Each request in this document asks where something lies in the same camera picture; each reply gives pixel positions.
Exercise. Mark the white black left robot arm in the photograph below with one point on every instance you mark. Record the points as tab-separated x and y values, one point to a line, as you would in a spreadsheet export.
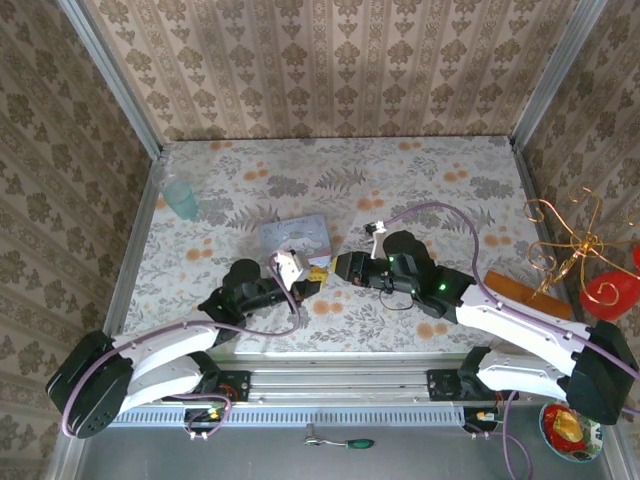
165	345

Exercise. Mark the floral tablecloth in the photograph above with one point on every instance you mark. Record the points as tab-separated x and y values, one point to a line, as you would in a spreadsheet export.
350	320

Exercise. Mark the teal plastic cup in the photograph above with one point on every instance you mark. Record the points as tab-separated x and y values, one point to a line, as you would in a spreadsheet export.
182	201

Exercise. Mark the orange wooden block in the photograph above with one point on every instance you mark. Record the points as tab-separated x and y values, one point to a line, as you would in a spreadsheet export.
515	289

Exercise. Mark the black power connector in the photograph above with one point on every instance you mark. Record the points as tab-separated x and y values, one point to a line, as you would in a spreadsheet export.
205	417
480	419

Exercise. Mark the red balloon ornament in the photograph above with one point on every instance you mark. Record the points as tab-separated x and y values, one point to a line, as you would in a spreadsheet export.
607	300

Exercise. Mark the red packet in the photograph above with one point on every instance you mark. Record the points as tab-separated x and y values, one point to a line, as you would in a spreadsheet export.
552	420

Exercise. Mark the yellow packet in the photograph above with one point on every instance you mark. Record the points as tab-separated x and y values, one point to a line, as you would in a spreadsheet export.
570	426

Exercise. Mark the patterned ceramic bowl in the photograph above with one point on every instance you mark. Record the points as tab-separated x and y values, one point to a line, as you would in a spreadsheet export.
595	442

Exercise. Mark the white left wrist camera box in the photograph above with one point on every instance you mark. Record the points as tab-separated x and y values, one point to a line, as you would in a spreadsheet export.
291	265

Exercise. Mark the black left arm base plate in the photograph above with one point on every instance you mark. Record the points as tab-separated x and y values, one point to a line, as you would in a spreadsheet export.
237	385

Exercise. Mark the aluminium frame rail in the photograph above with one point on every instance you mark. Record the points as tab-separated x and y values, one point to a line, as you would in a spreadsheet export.
340	380

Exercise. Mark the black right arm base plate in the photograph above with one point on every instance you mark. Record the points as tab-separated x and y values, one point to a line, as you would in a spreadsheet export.
442	385

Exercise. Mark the aluminium side rail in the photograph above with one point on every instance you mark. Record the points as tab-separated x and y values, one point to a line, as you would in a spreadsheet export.
140	220
525	170

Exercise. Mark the aluminium frame post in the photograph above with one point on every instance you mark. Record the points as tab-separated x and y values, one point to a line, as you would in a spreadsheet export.
555	70
115	75

